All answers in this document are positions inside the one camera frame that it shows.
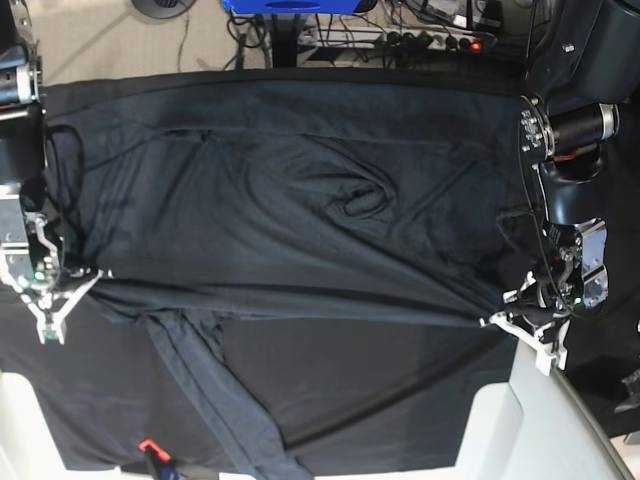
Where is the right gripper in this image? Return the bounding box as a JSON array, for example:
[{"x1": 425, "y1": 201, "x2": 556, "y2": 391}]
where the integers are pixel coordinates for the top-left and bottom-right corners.
[{"x1": 19, "y1": 267, "x2": 100, "y2": 320}]

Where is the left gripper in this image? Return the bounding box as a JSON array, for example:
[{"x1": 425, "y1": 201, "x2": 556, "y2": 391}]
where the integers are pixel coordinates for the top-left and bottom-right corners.
[{"x1": 502, "y1": 279, "x2": 570, "y2": 345}]

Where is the dark grey T-shirt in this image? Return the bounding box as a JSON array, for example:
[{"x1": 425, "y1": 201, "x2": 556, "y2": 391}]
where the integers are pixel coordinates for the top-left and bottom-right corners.
[{"x1": 42, "y1": 82, "x2": 531, "y2": 480}]

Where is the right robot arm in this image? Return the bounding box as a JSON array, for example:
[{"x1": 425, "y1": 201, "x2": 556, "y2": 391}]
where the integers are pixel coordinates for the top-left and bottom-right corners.
[{"x1": 1, "y1": 1, "x2": 101, "y2": 326}]

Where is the white chair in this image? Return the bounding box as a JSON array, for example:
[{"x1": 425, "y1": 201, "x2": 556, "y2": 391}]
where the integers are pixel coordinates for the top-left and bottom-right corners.
[{"x1": 454, "y1": 338, "x2": 639, "y2": 479}]

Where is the black table cloth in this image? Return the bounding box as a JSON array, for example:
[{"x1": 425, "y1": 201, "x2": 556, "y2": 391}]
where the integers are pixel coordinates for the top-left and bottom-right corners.
[{"x1": 0, "y1": 69, "x2": 640, "y2": 474}]

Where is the grey round floor base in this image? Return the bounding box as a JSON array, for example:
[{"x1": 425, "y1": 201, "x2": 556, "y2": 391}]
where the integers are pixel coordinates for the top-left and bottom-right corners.
[{"x1": 131, "y1": 0, "x2": 196, "y2": 20}]

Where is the blue plastic bin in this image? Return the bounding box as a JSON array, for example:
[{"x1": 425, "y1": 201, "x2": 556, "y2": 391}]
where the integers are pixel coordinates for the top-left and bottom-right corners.
[{"x1": 221, "y1": 0, "x2": 360, "y2": 15}]

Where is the white power strip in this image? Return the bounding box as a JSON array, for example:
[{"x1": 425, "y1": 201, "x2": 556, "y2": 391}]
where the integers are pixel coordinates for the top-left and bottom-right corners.
[{"x1": 298, "y1": 25, "x2": 494, "y2": 53}]

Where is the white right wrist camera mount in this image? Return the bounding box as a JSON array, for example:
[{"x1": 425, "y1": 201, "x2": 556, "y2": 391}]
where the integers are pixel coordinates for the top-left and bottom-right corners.
[{"x1": 14, "y1": 268, "x2": 104, "y2": 345}]

